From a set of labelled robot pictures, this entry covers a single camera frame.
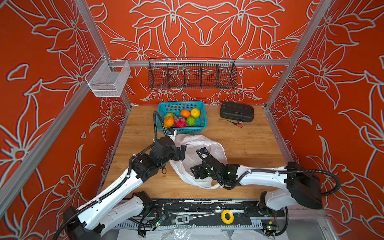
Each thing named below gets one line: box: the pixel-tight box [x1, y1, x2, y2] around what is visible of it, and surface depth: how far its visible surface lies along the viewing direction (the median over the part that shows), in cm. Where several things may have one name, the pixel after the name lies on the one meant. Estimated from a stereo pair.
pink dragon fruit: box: [174, 116, 187, 128], surface depth 102 cm
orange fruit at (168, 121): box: [164, 116, 174, 127], surface depth 102 cm
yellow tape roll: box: [220, 209, 235, 225], surface depth 71 cm
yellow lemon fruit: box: [190, 108, 201, 119], surface depth 109 cm
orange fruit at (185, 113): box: [181, 109, 191, 119], surface depth 111 cm
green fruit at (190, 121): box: [186, 116, 196, 127], surface depth 106 cm
